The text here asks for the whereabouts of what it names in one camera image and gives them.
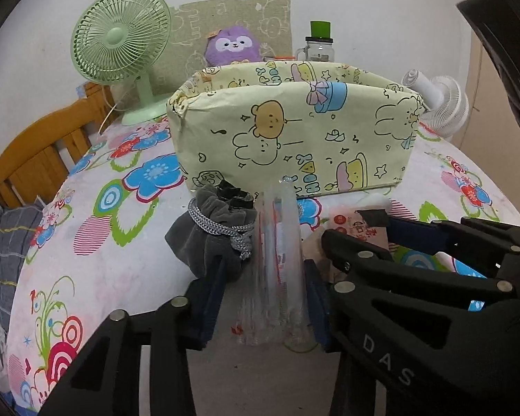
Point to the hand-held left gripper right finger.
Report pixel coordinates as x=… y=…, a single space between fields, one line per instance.
x=316 y=312

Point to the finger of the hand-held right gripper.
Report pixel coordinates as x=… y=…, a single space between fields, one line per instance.
x=372 y=264
x=416 y=234

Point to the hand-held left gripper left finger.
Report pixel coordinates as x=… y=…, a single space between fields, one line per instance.
x=208 y=307

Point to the beige packet red print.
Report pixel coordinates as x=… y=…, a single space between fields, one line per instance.
x=351 y=225

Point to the clear plastic bag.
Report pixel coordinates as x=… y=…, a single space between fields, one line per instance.
x=273 y=268

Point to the yellow cartoon print storage box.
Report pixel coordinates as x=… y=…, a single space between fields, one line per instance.
x=294 y=138

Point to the floral tablecloth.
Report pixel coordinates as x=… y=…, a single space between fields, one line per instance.
x=125 y=260

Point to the beige door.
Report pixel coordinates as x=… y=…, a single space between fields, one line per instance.
x=487 y=121

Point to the white standing fan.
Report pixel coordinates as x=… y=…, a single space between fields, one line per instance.
x=446 y=104

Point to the glass mug green lid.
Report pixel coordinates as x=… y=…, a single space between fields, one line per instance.
x=320 y=47

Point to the grey plaid pillow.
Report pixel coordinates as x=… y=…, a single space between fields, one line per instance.
x=4 y=242

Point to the small container orange lid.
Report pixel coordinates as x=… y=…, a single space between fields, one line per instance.
x=281 y=57

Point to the wooden bed headboard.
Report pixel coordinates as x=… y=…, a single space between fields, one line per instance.
x=34 y=147

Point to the purple plush toy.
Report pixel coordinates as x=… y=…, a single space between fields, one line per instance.
x=234 y=43

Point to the printed cardboard panel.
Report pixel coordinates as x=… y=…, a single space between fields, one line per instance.
x=190 y=21

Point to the green desk fan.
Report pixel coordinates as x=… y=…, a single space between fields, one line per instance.
x=112 y=37

